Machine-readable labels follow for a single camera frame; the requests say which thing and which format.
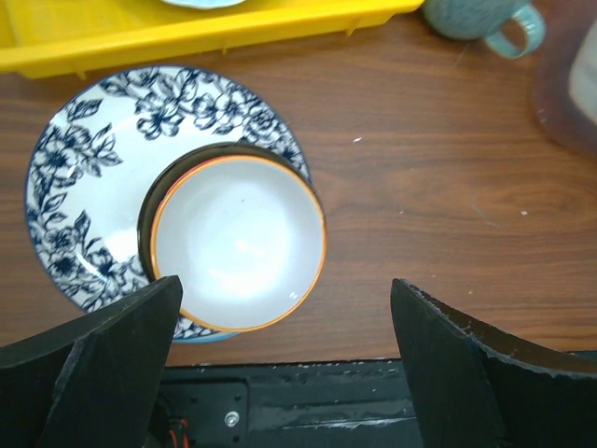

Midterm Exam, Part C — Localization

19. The teal speckled ceramic mug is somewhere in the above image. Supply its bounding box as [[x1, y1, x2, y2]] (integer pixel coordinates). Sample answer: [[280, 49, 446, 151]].
[[421, 0, 546, 60]]

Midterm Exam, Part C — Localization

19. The light-blue bottom plate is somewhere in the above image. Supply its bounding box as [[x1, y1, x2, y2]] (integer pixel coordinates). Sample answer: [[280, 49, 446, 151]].
[[173, 332, 238, 343]]

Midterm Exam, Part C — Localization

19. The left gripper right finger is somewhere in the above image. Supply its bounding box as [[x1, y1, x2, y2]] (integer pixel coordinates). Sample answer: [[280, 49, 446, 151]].
[[390, 279, 596, 447]]

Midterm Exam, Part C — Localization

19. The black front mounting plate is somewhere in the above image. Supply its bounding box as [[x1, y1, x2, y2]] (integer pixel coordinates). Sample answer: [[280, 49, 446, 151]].
[[157, 359, 423, 447]]

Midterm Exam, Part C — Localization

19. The yellow plastic tray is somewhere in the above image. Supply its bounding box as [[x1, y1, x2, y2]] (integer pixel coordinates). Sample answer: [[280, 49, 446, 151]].
[[1, 1, 421, 78]]

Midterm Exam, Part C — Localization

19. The clear pink plastic bin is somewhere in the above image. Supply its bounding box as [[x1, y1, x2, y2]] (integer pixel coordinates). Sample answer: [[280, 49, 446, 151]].
[[532, 1, 596, 159]]

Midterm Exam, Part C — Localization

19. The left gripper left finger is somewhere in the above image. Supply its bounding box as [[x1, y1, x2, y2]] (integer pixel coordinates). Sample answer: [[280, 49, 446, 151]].
[[1, 276, 182, 447]]

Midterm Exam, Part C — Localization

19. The light-teal divided rectangular dish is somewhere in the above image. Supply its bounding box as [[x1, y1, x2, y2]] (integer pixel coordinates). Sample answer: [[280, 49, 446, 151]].
[[568, 23, 597, 124]]

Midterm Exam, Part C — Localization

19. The blue floral plate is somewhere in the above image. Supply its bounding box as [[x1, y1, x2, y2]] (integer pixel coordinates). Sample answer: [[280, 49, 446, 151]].
[[25, 66, 310, 338]]

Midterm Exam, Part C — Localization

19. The light-blue scalloped plate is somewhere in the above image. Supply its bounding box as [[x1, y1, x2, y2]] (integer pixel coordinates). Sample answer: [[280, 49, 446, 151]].
[[163, 0, 244, 10]]

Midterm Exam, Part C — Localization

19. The red patterned black-rimmed bowl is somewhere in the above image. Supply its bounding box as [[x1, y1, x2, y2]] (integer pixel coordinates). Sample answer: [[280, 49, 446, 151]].
[[137, 142, 315, 282]]

